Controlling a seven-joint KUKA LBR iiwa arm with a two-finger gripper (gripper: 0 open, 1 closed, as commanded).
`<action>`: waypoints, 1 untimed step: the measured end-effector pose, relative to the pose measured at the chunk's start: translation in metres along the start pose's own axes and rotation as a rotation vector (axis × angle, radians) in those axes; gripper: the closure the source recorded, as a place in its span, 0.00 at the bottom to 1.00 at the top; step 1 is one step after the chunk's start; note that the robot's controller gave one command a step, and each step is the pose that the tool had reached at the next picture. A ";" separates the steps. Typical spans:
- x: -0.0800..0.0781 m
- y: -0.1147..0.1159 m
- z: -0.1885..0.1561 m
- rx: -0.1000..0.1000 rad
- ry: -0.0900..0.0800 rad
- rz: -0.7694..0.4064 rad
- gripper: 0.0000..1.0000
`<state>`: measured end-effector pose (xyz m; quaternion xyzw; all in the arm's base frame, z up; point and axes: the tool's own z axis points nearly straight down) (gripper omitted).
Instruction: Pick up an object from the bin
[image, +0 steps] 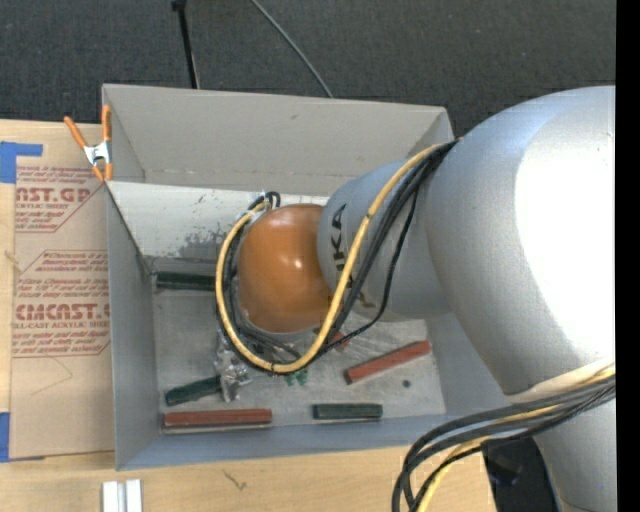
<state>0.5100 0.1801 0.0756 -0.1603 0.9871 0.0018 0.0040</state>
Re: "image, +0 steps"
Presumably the dark green flat block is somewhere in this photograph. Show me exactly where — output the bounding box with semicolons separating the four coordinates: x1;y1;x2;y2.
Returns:
155;271;217;293
164;374;224;407
312;402;385;422

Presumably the brown cardboard board, red print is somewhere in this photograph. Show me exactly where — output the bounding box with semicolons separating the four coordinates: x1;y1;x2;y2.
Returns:
0;118;118;462

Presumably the grey metal bin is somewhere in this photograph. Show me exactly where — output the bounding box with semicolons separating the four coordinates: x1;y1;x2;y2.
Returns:
101;83;512;472

